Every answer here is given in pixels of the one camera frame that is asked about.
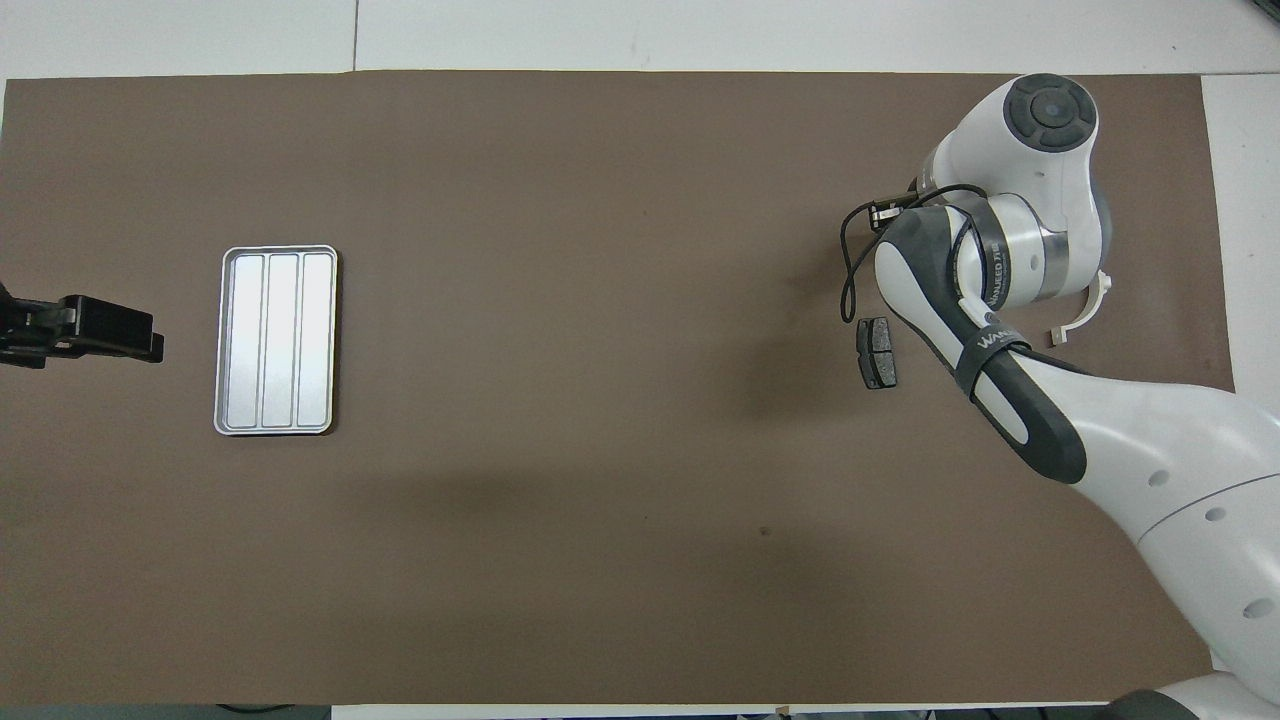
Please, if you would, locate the silver metal tray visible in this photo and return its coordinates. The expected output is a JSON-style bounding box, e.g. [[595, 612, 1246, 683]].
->
[[213, 245, 339, 437]]

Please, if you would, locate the brown table mat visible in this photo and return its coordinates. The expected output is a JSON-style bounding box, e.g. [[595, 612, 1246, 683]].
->
[[0, 70, 1236, 706]]

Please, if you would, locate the rectangular dark brake pad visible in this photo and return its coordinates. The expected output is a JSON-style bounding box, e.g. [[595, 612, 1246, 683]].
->
[[856, 316, 898, 391]]

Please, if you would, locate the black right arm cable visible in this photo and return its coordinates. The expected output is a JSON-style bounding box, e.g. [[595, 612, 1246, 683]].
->
[[839, 184, 993, 324]]

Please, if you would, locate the white half ring bracket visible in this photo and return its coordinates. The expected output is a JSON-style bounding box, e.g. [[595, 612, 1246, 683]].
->
[[1046, 270, 1114, 347]]

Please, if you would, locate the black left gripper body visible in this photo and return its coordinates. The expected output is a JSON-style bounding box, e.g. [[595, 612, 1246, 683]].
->
[[0, 283, 77, 369]]

